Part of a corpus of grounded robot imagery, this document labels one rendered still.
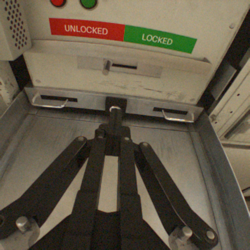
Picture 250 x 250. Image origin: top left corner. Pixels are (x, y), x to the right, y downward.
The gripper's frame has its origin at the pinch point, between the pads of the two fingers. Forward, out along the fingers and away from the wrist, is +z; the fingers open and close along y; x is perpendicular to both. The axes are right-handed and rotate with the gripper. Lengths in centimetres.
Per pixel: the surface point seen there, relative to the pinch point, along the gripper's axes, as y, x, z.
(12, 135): -27.3, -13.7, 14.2
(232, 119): 36.4, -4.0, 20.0
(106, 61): -3.3, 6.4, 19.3
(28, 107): -27.6, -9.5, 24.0
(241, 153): 53, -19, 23
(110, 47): -2.4, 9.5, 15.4
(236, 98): 31.8, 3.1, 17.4
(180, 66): 12.7, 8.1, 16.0
